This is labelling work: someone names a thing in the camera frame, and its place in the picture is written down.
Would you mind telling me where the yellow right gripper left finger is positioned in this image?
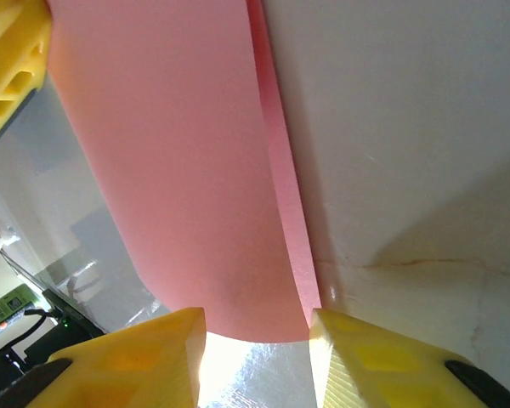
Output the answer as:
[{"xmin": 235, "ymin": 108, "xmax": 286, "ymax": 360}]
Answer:
[{"xmin": 23, "ymin": 306, "xmax": 207, "ymax": 408}]

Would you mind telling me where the clear packet with green print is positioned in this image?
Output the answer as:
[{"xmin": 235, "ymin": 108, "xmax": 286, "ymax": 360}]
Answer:
[{"xmin": 0, "ymin": 224, "xmax": 20, "ymax": 256}]

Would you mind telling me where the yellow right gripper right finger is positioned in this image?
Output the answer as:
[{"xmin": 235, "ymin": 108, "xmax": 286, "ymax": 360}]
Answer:
[{"xmin": 309, "ymin": 308, "xmax": 510, "ymax": 408}]

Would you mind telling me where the pink paper sheet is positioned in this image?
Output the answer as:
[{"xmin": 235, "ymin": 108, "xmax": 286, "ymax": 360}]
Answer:
[{"xmin": 46, "ymin": 0, "xmax": 324, "ymax": 343}]

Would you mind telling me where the green labelled cylinder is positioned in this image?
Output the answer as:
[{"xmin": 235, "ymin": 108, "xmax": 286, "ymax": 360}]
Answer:
[{"xmin": 0, "ymin": 283, "xmax": 42, "ymax": 343}]

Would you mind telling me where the black controller board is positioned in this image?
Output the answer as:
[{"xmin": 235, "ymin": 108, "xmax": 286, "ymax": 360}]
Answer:
[{"xmin": 23, "ymin": 288, "xmax": 107, "ymax": 362}]

